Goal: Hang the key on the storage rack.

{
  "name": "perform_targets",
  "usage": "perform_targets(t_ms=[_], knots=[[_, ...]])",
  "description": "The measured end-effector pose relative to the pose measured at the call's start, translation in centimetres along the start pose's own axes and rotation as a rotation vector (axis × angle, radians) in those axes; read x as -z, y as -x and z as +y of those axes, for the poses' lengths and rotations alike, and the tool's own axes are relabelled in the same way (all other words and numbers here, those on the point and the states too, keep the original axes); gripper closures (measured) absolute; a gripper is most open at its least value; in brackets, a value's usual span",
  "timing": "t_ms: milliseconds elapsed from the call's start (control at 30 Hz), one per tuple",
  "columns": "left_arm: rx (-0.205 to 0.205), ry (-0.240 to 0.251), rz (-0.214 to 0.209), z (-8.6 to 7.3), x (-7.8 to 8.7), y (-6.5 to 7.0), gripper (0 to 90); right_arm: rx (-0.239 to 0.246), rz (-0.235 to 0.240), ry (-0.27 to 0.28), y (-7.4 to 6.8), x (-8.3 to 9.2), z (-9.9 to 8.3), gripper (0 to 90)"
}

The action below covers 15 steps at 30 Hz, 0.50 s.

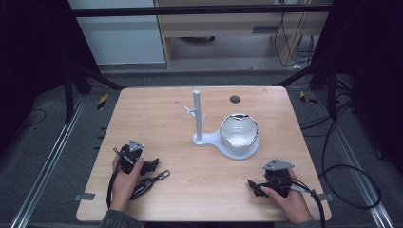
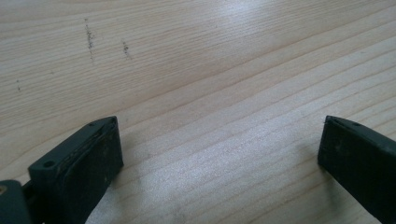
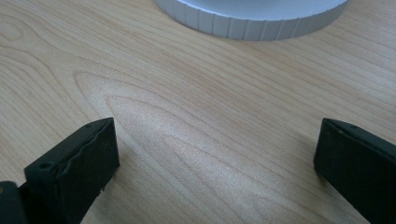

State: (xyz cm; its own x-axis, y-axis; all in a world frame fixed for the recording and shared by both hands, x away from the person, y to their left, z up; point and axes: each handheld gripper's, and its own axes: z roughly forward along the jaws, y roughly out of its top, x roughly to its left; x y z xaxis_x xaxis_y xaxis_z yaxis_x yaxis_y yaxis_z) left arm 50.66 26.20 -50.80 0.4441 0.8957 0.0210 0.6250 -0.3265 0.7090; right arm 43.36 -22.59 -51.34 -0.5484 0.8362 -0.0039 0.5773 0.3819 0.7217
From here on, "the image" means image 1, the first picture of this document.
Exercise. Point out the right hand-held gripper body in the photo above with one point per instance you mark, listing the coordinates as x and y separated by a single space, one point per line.
278 177

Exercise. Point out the white ceramic bowl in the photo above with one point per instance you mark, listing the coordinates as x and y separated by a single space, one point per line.
239 131

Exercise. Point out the black metal frame stand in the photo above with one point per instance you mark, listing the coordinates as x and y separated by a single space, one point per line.
69 91
331 85

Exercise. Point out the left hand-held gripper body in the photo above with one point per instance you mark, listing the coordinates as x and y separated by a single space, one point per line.
128 153

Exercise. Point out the grey tape strip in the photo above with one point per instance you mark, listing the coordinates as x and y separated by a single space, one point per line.
85 196
326 197

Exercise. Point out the person's right hand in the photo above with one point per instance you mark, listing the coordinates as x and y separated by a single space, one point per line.
293 202

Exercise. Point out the aluminium floor rail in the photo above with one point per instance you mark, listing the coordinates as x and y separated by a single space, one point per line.
47 164
355 158

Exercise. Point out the person's left hand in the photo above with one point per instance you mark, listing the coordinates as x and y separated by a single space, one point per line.
123 186

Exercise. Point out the yellow black striped tape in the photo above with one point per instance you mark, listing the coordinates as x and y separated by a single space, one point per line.
306 98
102 101

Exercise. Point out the light wooden desk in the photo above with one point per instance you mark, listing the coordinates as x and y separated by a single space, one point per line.
221 28

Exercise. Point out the black metal crossbar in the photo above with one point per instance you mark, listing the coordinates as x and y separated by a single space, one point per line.
196 11

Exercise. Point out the white stand with branched post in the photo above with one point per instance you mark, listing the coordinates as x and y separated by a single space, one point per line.
202 137

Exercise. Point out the black car key with clip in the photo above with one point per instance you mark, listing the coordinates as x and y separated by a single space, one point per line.
146 184

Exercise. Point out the white cabinet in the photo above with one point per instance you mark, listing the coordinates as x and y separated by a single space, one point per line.
120 34

